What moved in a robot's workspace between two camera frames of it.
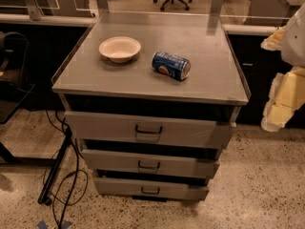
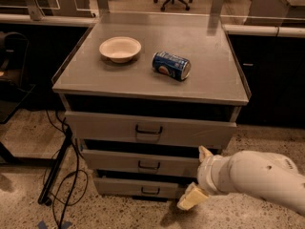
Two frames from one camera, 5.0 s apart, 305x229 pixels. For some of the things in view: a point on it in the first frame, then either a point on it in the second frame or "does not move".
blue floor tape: [43, 225] does not move
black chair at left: [13, 49] does not move
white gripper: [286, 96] to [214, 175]
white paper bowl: [119, 49] does not move
